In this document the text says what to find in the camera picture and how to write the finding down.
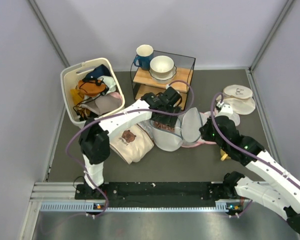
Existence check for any blue zipper white mesh bag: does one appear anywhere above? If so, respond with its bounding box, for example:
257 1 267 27
150 107 206 152

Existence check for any pink bra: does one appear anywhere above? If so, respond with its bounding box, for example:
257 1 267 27
153 121 175 134

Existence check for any orange bra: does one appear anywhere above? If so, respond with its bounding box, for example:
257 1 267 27
76 78 109 97

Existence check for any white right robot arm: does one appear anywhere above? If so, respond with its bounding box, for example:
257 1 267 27
199 102 300 235

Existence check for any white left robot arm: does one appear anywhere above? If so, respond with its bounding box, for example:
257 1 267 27
78 86 182 199

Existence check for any pink trimmed mesh laundry bag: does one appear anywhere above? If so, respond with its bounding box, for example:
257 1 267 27
181 111 241 148

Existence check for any beige trimmed cream mesh bag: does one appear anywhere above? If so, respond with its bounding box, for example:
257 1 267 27
223 84 256 115

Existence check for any bear print cream bag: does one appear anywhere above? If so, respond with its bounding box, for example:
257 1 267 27
110 124 154 165

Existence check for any cream plastic laundry basket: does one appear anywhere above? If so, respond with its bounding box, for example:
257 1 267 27
60 57 125 128

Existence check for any white scalloped plate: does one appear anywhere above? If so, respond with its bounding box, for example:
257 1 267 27
149 66 177 84

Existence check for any yellow ceramic mug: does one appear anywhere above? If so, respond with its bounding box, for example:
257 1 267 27
220 149 231 161

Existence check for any silver round insulated pad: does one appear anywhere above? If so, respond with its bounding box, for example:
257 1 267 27
138 120 154 139

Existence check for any cream ceramic bowl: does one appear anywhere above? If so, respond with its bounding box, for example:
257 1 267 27
150 55 175 74

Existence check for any blue ceramic mug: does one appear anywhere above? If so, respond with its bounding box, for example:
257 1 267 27
133 44 154 71

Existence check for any pile of clothes in basket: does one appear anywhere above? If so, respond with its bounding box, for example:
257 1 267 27
69 64 123 122

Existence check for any black wire wooden shelf rack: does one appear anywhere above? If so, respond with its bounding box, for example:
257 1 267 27
130 50 196 109

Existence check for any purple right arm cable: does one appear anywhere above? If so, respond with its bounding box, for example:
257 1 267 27
211 92 300 218

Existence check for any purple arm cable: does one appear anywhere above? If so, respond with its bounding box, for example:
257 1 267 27
211 92 300 218
65 79 195 218

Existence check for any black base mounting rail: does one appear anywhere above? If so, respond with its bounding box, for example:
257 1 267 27
74 181 254 208

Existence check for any grey slotted cable duct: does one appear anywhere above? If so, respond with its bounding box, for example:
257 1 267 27
40 202 243 213

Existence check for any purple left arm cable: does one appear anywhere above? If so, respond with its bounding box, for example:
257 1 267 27
65 79 195 218

